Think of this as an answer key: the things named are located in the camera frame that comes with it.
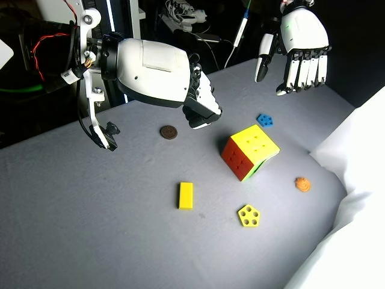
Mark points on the white backdrop sheet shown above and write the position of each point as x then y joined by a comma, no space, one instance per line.
355,180

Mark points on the grey table cloth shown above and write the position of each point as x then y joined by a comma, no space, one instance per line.
90,225

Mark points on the blue pentagon block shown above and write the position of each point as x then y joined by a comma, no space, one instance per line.
265,120

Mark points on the yellow pentagon block with holes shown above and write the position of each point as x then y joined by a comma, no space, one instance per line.
249,215

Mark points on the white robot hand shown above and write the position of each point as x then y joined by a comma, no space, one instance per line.
150,69
303,36

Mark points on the yellow rectangular block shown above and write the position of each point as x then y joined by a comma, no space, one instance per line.
186,195

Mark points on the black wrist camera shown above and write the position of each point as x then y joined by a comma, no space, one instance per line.
109,135

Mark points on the brown sandwich cookie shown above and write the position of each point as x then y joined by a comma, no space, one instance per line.
168,132

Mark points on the multicolour puzzle cube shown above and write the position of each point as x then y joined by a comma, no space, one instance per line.
252,144

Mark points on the orange swirl toy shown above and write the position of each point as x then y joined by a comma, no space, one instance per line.
303,185

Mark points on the white spare robot hand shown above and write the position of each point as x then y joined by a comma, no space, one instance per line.
198,14

